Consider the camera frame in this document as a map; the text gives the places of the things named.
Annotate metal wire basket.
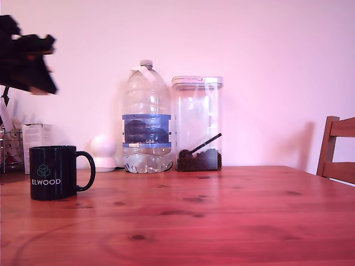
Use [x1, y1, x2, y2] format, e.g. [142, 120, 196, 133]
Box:
[0, 126, 24, 174]

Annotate wooden chair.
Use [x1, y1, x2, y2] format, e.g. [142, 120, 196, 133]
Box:
[315, 115, 355, 185]

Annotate white cardboard box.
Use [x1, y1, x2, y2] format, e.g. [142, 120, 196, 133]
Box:
[21, 122, 54, 175]

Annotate black ELWOOD mug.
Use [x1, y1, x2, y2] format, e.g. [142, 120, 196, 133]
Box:
[29, 145, 97, 202]

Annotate black zigzag object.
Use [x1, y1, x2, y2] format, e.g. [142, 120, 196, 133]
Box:
[0, 85, 11, 108]

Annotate black coffee scoop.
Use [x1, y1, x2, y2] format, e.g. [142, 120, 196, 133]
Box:
[178, 132, 223, 162]

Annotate white papers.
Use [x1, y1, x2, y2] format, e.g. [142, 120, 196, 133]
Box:
[0, 95, 24, 164]

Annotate small white round camera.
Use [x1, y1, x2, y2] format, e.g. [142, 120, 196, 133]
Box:
[89, 134, 119, 173]

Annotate dark coffee beans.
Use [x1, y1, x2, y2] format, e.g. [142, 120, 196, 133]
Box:
[176, 149, 224, 171]

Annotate large clear water bottle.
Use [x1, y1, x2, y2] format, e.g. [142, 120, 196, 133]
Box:
[121, 59, 173, 175]

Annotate clear plastic storage jar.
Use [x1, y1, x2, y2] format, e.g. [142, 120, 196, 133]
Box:
[171, 75, 224, 172]

